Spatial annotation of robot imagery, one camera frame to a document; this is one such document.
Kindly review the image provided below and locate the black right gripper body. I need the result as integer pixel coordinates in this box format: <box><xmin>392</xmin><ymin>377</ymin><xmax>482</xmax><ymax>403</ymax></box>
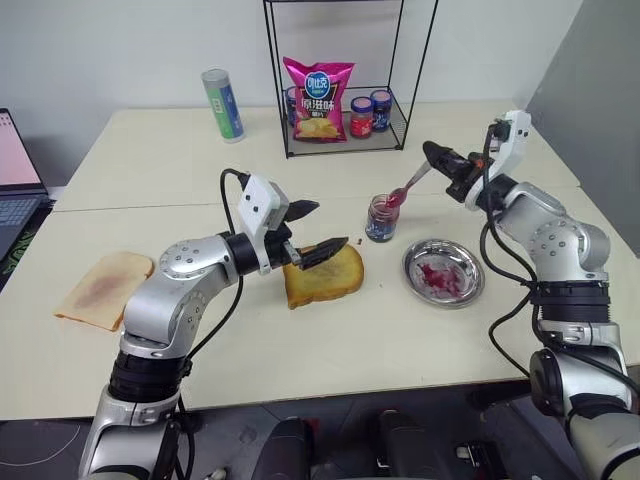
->
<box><xmin>446</xmin><ymin>152</ymin><xmax>490</xmax><ymax>202</ymax></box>

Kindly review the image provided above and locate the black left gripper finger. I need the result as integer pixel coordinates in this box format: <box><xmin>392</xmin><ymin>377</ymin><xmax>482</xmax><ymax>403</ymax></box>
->
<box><xmin>287</xmin><ymin>198</ymin><xmax>320</xmax><ymax>225</ymax></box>
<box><xmin>298</xmin><ymin>235</ymin><xmax>349</xmax><ymax>273</ymax></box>

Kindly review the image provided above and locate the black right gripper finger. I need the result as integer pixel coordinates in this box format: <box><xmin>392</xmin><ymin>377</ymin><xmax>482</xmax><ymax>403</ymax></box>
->
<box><xmin>422</xmin><ymin>140</ymin><xmax>469</xmax><ymax>164</ymax></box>
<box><xmin>428</xmin><ymin>155</ymin><xmax>465</xmax><ymax>178</ymax></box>

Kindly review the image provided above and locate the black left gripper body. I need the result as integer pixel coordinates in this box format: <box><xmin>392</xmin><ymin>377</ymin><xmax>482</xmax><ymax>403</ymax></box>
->
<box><xmin>259</xmin><ymin>199</ymin><xmax>306</xmax><ymax>275</ymax></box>

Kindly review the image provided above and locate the toasted bread slice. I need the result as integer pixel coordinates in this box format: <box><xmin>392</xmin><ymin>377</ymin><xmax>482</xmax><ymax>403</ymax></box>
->
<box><xmin>282</xmin><ymin>244</ymin><xmax>365</xmax><ymax>311</ymax></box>

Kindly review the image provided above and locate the open glass jam jar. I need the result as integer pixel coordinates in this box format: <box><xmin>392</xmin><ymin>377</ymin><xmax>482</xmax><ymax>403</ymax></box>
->
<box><xmin>364</xmin><ymin>193</ymin><xmax>401</xmax><ymax>244</ymax></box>

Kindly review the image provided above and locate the blue jam jar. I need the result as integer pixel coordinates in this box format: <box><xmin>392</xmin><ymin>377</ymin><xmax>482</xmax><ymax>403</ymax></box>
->
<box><xmin>369</xmin><ymin>89</ymin><xmax>394</xmax><ymax>134</ymax></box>
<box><xmin>284</xmin><ymin>85</ymin><xmax>300</xmax><ymax>127</ymax></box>

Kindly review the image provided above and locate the red jam jar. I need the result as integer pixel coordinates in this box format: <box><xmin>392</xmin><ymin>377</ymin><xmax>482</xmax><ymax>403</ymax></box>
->
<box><xmin>348</xmin><ymin>96</ymin><xmax>376</xmax><ymax>140</ymax></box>

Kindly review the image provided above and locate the pale bread slice with jam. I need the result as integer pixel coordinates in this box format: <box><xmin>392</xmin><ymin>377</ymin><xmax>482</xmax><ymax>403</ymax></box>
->
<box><xmin>53</xmin><ymin>251</ymin><xmax>156</xmax><ymax>333</ymax></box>

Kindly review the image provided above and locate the round metal plate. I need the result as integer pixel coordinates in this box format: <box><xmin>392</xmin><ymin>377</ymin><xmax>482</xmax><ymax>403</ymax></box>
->
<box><xmin>401</xmin><ymin>238</ymin><xmax>487</xmax><ymax>310</ymax></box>

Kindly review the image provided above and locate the pink potato chips bag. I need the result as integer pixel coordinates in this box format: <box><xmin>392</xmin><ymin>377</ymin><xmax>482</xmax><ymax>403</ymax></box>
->
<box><xmin>282</xmin><ymin>55</ymin><xmax>357</xmax><ymax>145</ymax></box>

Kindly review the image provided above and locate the green blue cylindrical can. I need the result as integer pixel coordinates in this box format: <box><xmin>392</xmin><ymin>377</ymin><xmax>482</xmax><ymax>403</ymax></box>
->
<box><xmin>200</xmin><ymin>68</ymin><xmax>247</xmax><ymax>145</ymax></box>

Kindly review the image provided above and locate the grey partition panel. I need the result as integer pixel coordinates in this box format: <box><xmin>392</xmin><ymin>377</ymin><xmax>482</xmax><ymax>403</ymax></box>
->
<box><xmin>526</xmin><ymin>0</ymin><xmax>640</xmax><ymax>190</ymax></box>

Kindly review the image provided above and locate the dark rounded shape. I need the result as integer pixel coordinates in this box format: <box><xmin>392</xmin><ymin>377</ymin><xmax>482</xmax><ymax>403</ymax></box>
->
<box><xmin>269</xmin><ymin>417</ymin><xmax>315</xmax><ymax>480</ymax></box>
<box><xmin>376</xmin><ymin>408</ymin><xmax>427</xmax><ymax>480</ymax></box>

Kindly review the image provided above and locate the black green desk mat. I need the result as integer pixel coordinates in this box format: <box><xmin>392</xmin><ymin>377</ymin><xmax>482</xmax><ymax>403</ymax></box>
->
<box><xmin>0</xmin><ymin>197</ymin><xmax>58</xmax><ymax>294</ymax></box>

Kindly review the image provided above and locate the open laptop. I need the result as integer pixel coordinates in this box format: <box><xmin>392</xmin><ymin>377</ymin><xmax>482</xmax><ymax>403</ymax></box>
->
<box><xmin>0</xmin><ymin>107</ymin><xmax>54</xmax><ymax>262</ymax></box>

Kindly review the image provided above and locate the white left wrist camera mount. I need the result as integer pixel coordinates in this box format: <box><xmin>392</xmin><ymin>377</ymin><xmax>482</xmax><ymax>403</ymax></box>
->
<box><xmin>237</xmin><ymin>173</ymin><xmax>291</xmax><ymax>275</ymax></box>

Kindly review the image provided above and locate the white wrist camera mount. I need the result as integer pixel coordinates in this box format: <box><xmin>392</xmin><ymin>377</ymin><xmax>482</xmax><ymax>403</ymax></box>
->
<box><xmin>464</xmin><ymin>109</ymin><xmax>534</xmax><ymax>211</ymax></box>
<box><xmin>237</xmin><ymin>173</ymin><xmax>291</xmax><ymax>275</ymax></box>

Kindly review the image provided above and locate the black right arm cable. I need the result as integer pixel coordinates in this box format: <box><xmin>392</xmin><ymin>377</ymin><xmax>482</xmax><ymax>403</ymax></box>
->
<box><xmin>478</xmin><ymin>117</ymin><xmax>547</xmax><ymax>382</ymax></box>

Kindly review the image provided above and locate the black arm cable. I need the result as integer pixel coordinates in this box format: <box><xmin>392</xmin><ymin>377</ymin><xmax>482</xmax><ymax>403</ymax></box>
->
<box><xmin>478</xmin><ymin>117</ymin><xmax>547</xmax><ymax>382</ymax></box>
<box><xmin>167</xmin><ymin>168</ymin><xmax>251</xmax><ymax>451</ymax></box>

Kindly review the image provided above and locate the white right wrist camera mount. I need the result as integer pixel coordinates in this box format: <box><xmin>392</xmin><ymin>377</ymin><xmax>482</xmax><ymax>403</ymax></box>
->
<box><xmin>464</xmin><ymin>109</ymin><xmax>534</xmax><ymax>211</ymax></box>

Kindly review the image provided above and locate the black wire frame rack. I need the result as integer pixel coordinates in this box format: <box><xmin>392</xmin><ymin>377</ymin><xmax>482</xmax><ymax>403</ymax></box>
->
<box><xmin>262</xmin><ymin>0</ymin><xmax>441</xmax><ymax>161</ymax></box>

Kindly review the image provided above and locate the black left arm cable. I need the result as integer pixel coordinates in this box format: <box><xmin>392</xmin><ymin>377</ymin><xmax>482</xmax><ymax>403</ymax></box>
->
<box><xmin>167</xmin><ymin>168</ymin><xmax>251</xmax><ymax>451</ymax></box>

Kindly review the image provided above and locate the thin white floor wire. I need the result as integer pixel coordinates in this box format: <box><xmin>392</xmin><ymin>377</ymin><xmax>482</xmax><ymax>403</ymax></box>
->
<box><xmin>0</xmin><ymin>422</ymin><xmax>84</xmax><ymax>474</ymax></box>

